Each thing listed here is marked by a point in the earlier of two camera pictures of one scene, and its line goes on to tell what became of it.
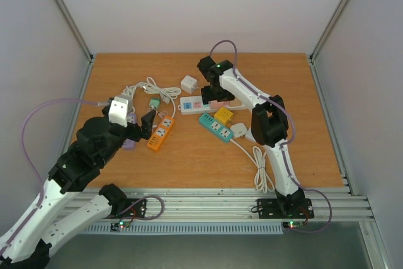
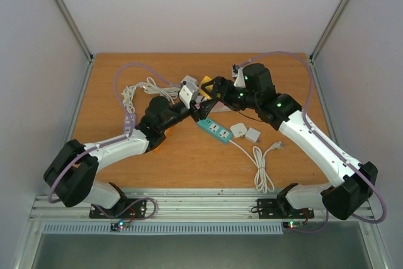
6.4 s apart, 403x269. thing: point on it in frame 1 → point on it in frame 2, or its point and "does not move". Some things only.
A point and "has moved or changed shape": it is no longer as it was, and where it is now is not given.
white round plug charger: [238, 130] does not move
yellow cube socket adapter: [224, 116] has moved or changed shape
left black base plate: [131, 208] does not move
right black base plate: [269, 208] does not move
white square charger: [249, 137] does not move
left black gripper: [148, 123] → [203, 112]
